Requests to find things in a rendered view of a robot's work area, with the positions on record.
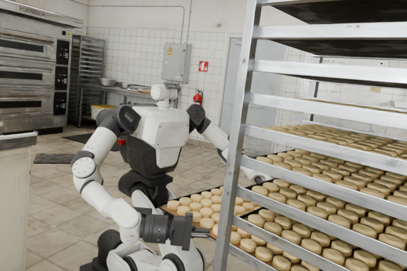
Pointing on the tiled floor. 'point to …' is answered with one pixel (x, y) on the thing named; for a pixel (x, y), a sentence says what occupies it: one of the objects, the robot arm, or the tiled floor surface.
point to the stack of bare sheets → (53, 158)
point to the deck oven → (34, 68)
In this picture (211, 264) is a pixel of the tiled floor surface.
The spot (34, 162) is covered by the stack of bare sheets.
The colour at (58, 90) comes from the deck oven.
